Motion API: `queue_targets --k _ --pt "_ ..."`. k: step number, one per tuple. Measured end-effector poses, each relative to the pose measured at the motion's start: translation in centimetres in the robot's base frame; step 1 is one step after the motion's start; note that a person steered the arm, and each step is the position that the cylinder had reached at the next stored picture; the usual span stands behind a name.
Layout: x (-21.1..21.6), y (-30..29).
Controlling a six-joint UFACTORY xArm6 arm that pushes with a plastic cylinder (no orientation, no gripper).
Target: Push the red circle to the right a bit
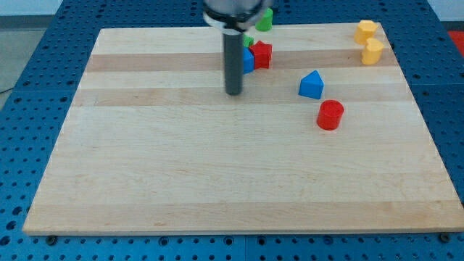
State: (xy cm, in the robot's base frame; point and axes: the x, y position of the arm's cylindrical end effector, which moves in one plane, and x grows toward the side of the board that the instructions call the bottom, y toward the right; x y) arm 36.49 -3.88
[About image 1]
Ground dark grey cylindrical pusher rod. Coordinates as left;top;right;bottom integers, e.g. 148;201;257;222
223;33;244;96

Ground small green block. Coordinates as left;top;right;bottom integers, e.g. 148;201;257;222
243;34;254;48

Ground blue cube block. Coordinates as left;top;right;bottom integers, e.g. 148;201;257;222
243;47;254;74

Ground red star block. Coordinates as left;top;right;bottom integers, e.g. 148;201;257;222
249;41;273;69

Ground green cylinder block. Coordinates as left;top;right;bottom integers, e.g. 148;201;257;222
255;8;273;32

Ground blue triangular prism block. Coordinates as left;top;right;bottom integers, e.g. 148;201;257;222
298;70;324;99

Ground red cylinder block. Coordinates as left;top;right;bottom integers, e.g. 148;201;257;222
316;99;344;131

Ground yellow hexagon block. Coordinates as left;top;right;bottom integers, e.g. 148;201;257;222
354;20;378;45

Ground light wooden board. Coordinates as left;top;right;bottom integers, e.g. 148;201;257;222
22;23;463;236

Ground yellow heart block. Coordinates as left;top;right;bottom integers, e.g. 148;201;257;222
361;38;384;65

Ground red object at right edge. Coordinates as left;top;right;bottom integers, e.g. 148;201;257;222
448;30;464;56

